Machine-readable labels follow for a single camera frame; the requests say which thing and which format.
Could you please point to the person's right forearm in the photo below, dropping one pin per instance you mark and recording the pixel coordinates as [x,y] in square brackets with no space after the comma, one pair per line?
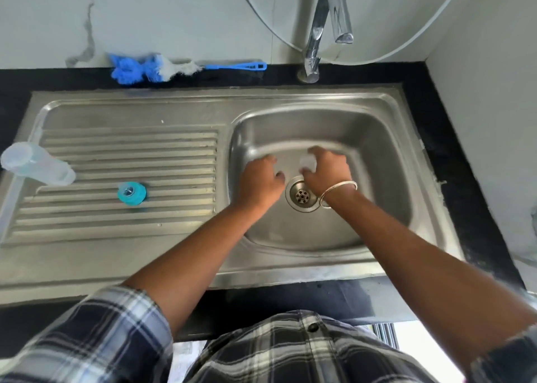
[419,278]

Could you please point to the small white plastic piece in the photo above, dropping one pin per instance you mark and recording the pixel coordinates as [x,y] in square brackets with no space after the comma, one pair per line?
[307,161]

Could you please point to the person's right hand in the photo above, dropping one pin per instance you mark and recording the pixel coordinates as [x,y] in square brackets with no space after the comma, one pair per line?
[329,173]

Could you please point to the person's left forearm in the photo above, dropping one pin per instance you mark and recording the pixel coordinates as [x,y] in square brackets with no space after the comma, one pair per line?
[197,261]

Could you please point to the person's left hand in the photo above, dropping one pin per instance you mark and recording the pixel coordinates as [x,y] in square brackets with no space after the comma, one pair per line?
[256,183]

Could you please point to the person's right thumb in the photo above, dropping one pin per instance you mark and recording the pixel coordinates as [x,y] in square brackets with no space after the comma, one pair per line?
[307,173]

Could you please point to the metal sink drain strainer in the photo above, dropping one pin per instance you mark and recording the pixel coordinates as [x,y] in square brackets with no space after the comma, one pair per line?
[302,196]

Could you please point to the clear plastic bottle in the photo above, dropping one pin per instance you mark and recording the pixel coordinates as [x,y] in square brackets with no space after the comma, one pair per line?
[37,164]

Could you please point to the person's left thumb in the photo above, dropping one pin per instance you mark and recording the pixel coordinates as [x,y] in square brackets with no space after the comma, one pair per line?
[281,179]

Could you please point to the stainless steel sink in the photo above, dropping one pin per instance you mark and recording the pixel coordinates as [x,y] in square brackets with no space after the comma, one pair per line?
[126,114]

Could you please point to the plaid shirt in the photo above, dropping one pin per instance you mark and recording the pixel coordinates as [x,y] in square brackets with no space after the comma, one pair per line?
[293,353]

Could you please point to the chrome faucet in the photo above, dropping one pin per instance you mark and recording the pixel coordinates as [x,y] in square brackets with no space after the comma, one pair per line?
[313,47]

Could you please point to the blue bottle brush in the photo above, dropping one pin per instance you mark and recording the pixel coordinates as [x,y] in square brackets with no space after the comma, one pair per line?
[134,70]

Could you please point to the thin metal bangle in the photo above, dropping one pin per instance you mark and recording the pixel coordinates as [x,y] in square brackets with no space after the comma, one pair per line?
[338,188]

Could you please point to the teal bottle cap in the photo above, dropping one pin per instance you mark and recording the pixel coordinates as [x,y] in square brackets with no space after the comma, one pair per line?
[131,193]

